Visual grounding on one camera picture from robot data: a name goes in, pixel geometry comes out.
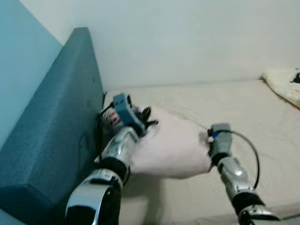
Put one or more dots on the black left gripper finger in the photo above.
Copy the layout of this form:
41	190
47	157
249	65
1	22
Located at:
146	113

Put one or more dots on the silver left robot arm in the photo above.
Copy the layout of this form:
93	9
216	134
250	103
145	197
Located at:
119	147

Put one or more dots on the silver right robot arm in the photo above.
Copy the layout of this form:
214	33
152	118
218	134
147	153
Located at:
234	176

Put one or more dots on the beige bed mattress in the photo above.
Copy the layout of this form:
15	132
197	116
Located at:
243	154

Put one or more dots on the teal upholstered headboard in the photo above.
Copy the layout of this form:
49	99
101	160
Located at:
47	131

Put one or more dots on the cream cartoon print quilt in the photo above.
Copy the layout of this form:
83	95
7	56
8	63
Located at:
283	84

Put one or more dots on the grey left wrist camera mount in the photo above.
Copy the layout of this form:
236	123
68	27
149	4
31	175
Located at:
127	115

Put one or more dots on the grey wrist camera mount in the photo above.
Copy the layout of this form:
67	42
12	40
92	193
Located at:
220	140
127	115

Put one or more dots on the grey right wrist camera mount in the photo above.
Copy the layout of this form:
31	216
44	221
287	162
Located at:
220	140

